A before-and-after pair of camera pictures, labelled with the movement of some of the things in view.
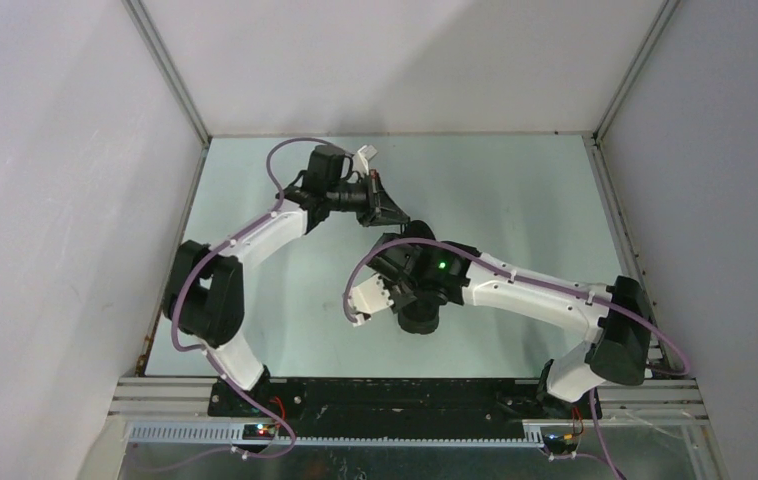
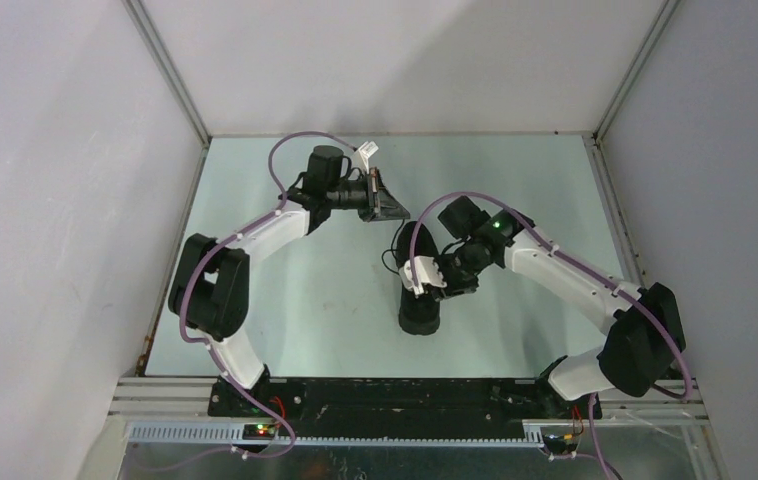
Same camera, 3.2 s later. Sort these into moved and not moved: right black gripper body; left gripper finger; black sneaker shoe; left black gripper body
Moved: right black gripper body
Not moved: left gripper finger; left black gripper body; black sneaker shoe
